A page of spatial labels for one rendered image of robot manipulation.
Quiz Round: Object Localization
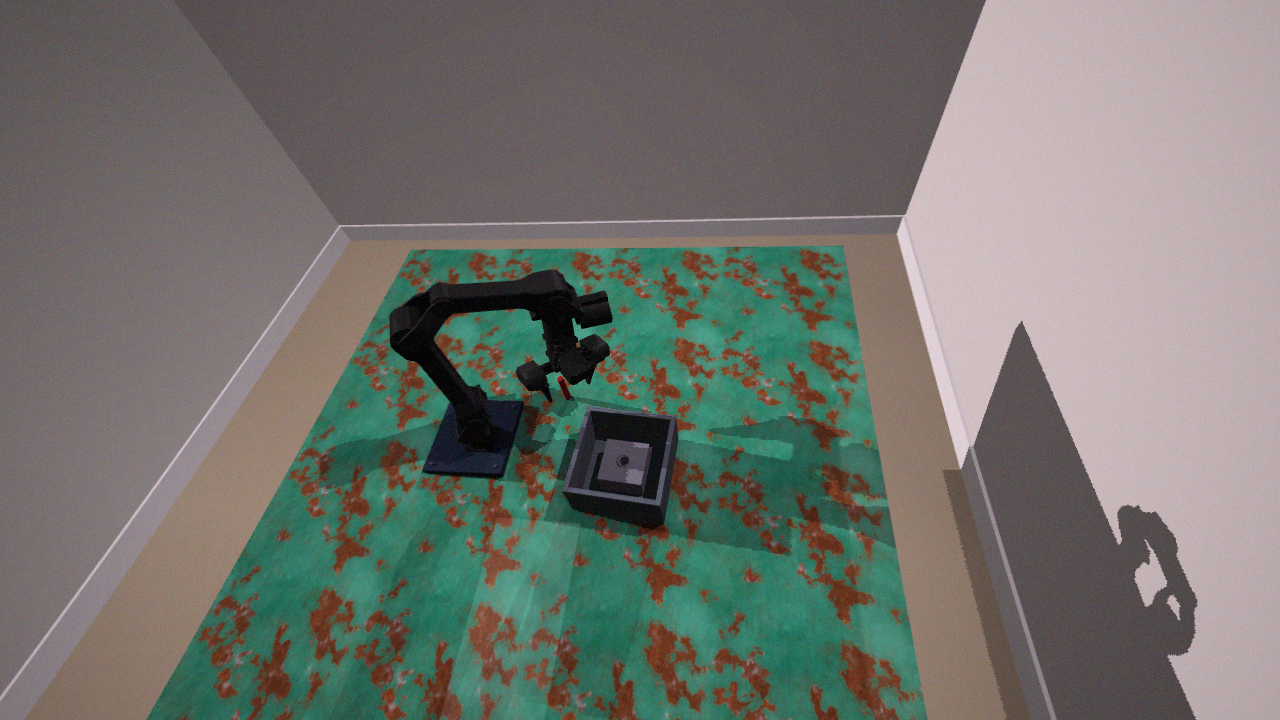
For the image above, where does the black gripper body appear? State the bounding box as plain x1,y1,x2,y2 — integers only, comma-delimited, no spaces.
516,333,611,391

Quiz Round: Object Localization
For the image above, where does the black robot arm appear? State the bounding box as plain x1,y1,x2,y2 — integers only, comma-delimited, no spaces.
389,270,613,452

